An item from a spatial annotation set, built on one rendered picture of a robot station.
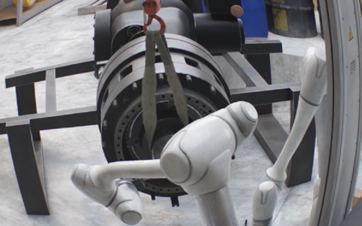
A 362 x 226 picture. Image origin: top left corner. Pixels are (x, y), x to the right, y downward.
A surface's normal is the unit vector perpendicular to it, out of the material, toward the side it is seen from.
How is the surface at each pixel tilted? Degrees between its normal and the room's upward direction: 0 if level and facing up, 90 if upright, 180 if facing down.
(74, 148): 0
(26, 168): 90
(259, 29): 90
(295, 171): 90
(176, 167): 84
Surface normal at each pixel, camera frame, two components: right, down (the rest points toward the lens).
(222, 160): 0.75, -0.03
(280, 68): -0.36, 0.35
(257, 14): 0.61, 0.25
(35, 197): 0.18, 0.33
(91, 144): -0.06, -0.94
